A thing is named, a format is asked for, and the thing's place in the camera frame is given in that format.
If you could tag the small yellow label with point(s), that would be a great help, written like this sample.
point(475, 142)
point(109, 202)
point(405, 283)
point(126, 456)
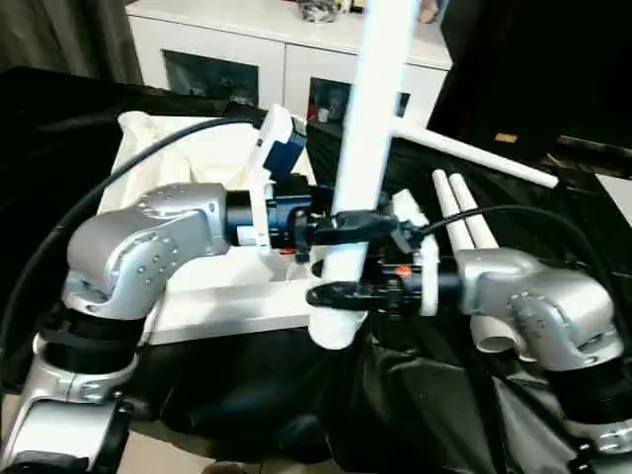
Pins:
point(505, 138)

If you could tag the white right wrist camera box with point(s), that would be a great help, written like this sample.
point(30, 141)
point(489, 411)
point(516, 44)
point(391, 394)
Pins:
point(427, 257)

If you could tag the white plastic table top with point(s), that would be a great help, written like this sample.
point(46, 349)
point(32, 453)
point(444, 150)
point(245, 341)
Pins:
point(217, 296)

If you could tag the black mat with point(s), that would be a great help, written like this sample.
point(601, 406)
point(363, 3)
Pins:
point(415, 395)

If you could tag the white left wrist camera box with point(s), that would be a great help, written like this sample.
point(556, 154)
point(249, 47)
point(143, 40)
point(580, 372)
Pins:
point(278, 148)

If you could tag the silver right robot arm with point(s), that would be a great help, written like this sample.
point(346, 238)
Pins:
point(533, 306)

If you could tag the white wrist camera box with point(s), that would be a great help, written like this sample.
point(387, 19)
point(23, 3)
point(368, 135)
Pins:
point(278, 148)
point(427, 257)

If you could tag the white plastic table leg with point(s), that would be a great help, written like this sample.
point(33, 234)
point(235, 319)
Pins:
point(474, 153)
point(474, 212)
point(380, 99)
point(447, 207)

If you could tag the grey curtain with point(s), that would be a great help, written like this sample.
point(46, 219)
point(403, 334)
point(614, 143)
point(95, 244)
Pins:
point(59, 35)

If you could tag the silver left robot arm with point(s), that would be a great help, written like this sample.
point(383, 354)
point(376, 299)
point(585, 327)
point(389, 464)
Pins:
point(138, 257)

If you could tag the black cabinet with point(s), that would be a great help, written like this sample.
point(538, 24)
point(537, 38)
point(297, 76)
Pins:
point(543, 69)

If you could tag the white sideboard with glass doors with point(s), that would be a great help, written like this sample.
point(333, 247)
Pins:
point(257, 44)

